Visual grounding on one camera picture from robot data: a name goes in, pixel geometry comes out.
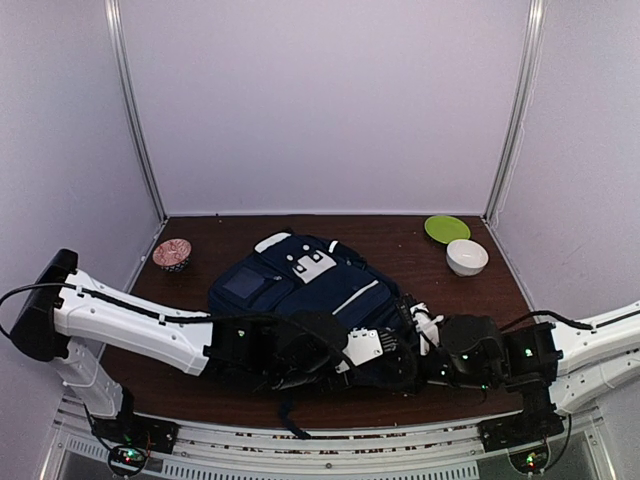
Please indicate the aluminium front rail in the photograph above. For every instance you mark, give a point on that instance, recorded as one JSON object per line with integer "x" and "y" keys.
{"x": 443, "y": 450}

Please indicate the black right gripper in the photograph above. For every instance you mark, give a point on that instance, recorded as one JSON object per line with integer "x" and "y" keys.
{"x": 409, "y": 310}

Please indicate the green plate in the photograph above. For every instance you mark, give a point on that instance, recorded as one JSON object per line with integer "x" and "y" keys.
{"x": 445, "y": 229}

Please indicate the aluminium frame post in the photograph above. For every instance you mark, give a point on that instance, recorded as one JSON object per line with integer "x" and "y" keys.
{"x": 523, "y": 94}
{"x": 116, "y": 32}

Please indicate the white bowl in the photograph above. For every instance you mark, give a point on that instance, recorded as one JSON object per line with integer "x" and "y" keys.
{"x": 466, "y": 258}

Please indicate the aluminium frame post left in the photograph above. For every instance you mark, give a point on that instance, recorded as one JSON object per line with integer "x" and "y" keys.
{"x": 116, "y": 32}

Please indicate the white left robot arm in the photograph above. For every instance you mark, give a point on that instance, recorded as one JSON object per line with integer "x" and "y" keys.
{"x": 65, "y": 306}

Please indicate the aluminium frame post right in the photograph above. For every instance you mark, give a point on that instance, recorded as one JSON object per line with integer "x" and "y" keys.
{"x": 523, "y": 94}

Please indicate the orange patterned bowl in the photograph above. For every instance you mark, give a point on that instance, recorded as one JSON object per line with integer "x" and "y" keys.
{"x": 172, "y": 255}

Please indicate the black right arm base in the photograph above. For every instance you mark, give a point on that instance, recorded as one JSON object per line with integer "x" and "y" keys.
{"x": 537, "y": 421}

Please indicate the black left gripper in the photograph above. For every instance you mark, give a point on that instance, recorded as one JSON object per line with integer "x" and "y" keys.
{"x": 355, "y": 378}

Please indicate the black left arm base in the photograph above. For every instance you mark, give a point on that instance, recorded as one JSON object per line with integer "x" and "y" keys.
{"x": 140, "y": 431}

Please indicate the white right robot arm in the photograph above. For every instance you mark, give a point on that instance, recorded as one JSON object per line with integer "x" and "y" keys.
{"x": 554, "y": 363}

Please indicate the navy blue backpack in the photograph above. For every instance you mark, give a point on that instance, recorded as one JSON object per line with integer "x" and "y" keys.
{"x": 288, "y": 272}

